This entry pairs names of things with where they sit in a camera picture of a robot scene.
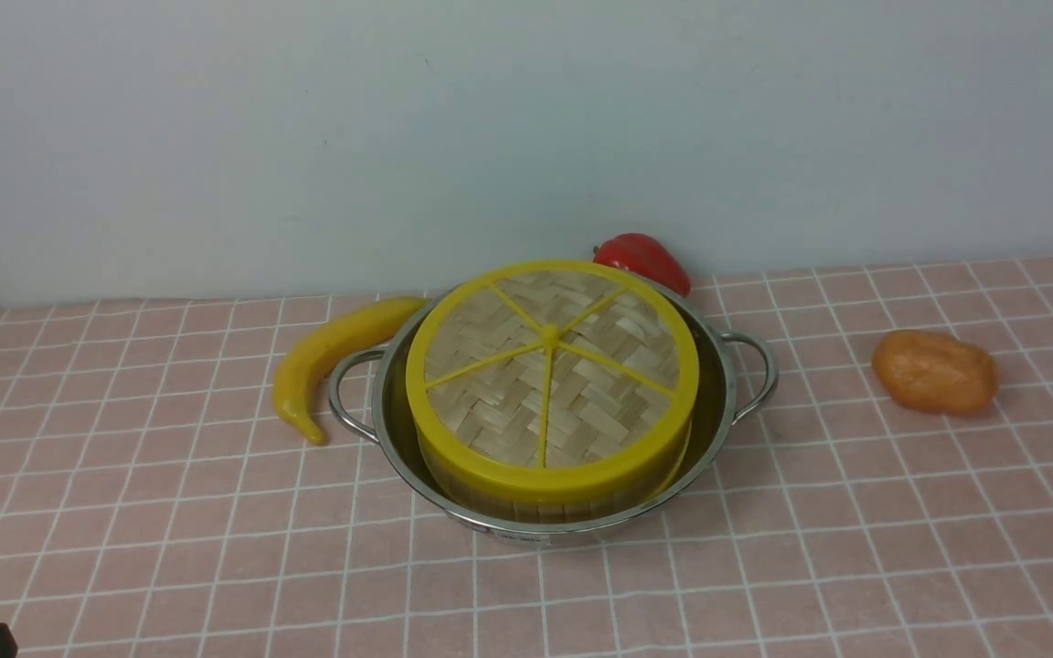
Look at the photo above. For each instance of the bamboo steamer basket yellow rim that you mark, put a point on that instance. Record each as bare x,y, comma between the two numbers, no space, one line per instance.
567,467

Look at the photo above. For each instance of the woven bamboo steamer lid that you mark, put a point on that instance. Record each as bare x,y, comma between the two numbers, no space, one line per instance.
549,336

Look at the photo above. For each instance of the stainless steel pot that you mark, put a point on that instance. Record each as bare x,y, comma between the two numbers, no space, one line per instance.
714,414

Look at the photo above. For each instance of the pink checked tablecloth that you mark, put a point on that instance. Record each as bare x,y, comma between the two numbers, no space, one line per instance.
151,505

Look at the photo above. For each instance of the yellow chili pepper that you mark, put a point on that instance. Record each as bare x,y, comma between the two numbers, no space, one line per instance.
310,362

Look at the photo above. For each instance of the orange-brown potato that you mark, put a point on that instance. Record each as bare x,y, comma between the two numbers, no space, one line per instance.
934,372

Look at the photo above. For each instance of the red bell pepper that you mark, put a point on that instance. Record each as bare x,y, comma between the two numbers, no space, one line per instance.
646,257

